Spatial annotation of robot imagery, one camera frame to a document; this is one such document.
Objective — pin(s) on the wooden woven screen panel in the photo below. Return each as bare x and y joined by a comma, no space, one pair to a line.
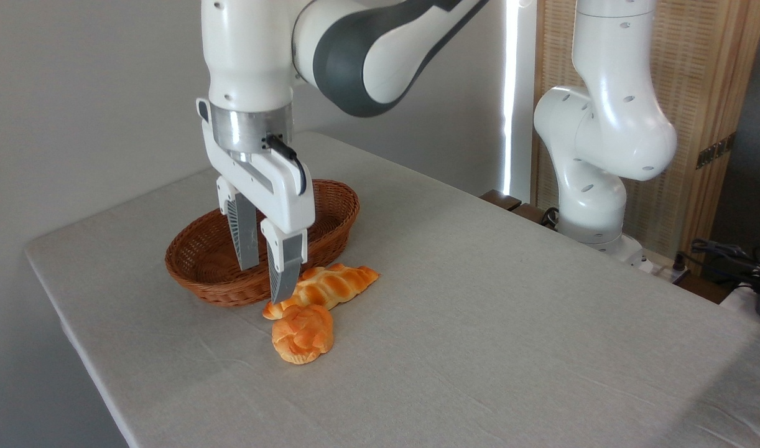
709,74

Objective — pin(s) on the brown wicker basket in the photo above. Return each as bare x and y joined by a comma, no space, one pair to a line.
196,264

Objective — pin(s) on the round braided bread roll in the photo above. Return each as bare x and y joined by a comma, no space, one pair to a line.
304,336

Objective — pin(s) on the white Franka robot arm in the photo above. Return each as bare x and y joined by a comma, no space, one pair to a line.
604,124

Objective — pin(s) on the brown wooden clamp block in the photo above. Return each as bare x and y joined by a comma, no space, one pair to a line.
501,199
529,213

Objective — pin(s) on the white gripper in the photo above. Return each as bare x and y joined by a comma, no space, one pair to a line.
274,186

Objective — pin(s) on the black screen hinge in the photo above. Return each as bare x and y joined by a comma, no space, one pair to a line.
716,150

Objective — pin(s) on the long braided bread loaf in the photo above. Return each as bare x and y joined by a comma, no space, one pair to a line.
339,281

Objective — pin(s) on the grey tablecloth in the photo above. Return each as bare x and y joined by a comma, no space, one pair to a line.
479,336

